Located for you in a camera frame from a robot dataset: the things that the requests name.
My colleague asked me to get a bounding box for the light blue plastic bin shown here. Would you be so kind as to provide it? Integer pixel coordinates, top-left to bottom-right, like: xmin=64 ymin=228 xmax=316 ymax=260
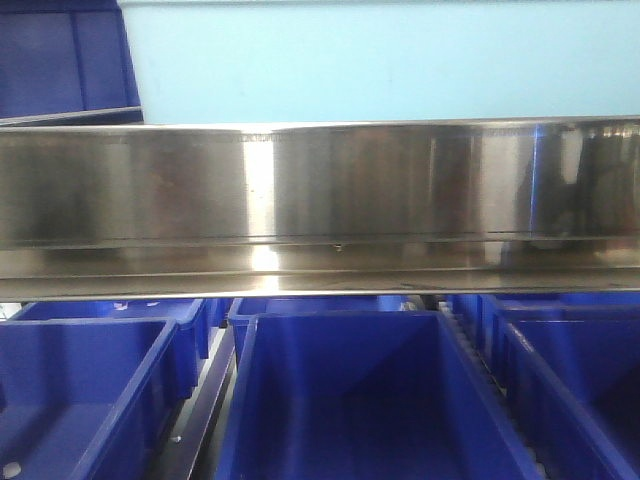
xmin=120 ymin=1 xmax=639 ymax=124

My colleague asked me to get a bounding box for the dark blue bin rear centre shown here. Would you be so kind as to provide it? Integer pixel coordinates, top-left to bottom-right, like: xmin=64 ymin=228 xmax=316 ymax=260
xmin=228 ymin=295 xmax=420 ymax=362

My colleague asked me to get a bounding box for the dark blue bin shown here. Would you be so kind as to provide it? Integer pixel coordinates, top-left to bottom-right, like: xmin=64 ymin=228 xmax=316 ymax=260
xmin=1 ymin=319 xmax=177 ymax=479
xmin=215 ymin=312 xmax=540 ymax=479
xmin=447 ymin=292 xmax=640 ymax=371
xmin=504 ymin=315 xmax=639 ymax=479
xmin=9 ymin=298 xmax=225 ymax=399
xmin=1 ymin=1 xmax=140 ymax=119
xmin=228 ymin=295 xmax=420 ymax=362

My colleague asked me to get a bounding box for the dark blue bin rear left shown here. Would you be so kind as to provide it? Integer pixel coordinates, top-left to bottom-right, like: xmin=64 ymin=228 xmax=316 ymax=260
xmin=9 ymin=298 xmax=225 ymax=399

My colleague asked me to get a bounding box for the dark blue bin lower centre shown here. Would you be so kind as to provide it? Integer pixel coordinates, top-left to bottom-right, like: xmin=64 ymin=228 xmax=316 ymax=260
xmin=215 ymin=312 xmax=540 ymax=479

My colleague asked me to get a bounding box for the dark blue bin rear right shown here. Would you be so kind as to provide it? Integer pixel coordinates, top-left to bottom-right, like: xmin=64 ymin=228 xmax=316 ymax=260
xmin=447 ymin=292 xmax=640 ymax=371

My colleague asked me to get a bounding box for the dark blue bin lower left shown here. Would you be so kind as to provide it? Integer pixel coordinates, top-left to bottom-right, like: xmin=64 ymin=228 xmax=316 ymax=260
xmin=1 ymin=319 xmax=177 ymax=479

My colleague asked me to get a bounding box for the dark blue bin lower right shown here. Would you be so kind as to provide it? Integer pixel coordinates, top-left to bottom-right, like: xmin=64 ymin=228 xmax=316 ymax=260
xmin=504 ymin=315 xmax=639 ymax=479

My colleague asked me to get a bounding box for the dark blue bin upper left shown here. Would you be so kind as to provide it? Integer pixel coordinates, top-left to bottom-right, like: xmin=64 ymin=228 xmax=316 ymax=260
xmin=1 ymin=1 xmax=140 ymax=119

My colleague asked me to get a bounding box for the stainless steel shelf rail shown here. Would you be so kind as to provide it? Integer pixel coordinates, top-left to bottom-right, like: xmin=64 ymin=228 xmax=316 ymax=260
xmin=1 ymin=117 xmax=639 ymax=301

